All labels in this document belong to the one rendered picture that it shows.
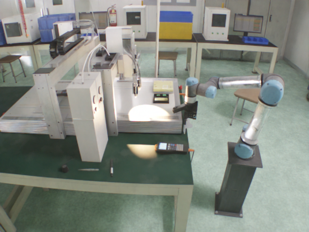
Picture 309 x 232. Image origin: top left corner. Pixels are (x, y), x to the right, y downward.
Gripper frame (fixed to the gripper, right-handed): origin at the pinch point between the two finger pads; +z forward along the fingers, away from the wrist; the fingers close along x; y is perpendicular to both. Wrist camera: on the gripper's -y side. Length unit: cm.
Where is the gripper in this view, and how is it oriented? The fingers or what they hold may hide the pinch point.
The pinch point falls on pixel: (185, 127)
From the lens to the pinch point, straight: 162.4
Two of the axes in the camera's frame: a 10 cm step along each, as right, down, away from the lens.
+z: 0.0, 8.5, 5.3
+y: 9.7, 1.2, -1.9
